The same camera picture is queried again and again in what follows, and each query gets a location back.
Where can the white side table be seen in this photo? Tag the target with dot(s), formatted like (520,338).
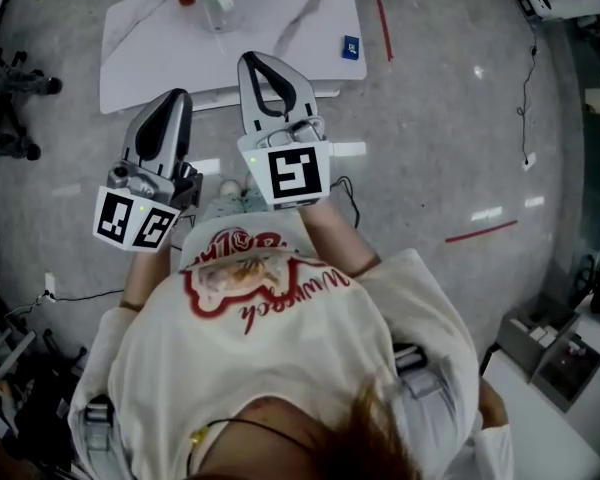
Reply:
(570,433)

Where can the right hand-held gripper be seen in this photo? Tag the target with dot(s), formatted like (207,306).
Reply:
(295,170)

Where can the white marble table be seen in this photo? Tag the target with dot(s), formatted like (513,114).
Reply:
(180,63)

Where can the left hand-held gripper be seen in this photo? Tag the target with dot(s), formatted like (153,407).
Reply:
(130,188)

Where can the person's white shoe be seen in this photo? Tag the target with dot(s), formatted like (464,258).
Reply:
(229,188)

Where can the person's white printed t-shirt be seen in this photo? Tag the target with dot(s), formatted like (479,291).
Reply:
(280,358)

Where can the person's left forearm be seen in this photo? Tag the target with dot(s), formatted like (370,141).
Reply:
(147,275)

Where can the grey open storage box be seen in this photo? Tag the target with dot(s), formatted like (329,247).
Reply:
(550,353)

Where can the person's light patterned trousers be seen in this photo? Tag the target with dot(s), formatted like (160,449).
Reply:
(235,205)

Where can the white device with black parts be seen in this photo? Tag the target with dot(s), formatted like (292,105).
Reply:
(532,0)

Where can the person's right forearm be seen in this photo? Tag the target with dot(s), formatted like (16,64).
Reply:
(337,240)

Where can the small blue box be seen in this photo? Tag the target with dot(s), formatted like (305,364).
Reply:
(350,48)

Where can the white power strip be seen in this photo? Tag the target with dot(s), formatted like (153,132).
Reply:
(50,288)

